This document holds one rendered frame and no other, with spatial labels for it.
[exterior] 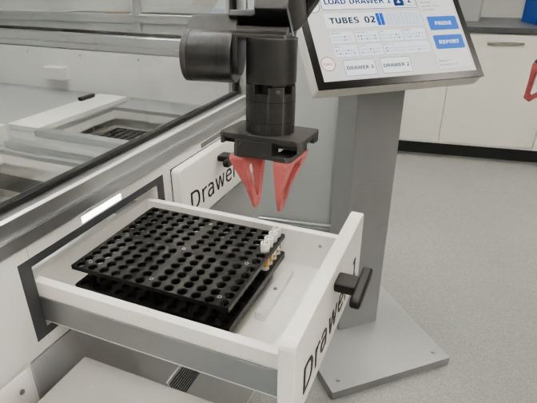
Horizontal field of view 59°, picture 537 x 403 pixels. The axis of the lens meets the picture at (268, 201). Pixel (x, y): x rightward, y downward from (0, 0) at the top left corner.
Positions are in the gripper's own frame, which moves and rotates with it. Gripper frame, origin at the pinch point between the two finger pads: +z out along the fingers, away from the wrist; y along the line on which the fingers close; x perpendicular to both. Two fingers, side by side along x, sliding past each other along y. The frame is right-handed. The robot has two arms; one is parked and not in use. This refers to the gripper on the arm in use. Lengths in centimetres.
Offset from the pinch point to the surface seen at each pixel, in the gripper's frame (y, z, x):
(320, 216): -40, 80, 166
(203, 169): -22.1, 6.1, 21.3
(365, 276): 13.3, 6.4, -1.7
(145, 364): -23.7, 36.4, 1.8
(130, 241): -18.4, 7.7, -4.7
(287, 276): 1.7, 12.5, 3.5
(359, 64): -7, -8, 77
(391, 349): 11, 89, 89
